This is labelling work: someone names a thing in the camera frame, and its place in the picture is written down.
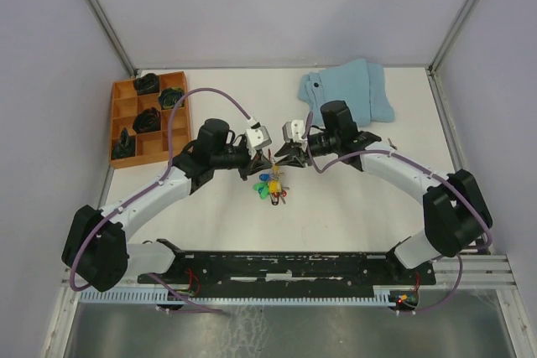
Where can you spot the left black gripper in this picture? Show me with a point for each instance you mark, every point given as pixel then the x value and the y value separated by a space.
pixel 254 163

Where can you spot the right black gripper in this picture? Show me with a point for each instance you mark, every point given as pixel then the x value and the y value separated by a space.
pixel 294 160

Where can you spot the green key tag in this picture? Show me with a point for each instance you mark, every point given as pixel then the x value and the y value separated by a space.
pixel 262 188

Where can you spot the yellow key tag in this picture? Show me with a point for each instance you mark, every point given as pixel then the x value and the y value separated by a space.
pixel 274 187

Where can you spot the red handled metal key organizer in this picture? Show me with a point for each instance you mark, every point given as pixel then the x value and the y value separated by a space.
pixel 276 173

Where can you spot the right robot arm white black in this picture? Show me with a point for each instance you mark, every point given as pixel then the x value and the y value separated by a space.
pixel 454 210

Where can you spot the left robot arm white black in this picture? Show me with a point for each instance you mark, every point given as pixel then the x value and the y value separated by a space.
pixel 99 247

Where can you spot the folded light blue cloth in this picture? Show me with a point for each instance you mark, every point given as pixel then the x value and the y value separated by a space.
pixel 360 84

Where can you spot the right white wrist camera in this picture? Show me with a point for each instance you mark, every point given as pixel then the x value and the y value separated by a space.
pixel 294 132

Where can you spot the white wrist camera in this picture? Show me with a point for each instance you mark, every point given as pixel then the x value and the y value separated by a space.
pixel 294 132
pixel 258 139

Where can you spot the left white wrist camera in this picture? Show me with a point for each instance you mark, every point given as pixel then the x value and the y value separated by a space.
pixel 258 139

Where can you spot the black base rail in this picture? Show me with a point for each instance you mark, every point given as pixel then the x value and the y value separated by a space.
pixel 291 274

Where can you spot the light blue cable duct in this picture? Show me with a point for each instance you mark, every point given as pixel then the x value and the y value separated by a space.
pixel 161 296

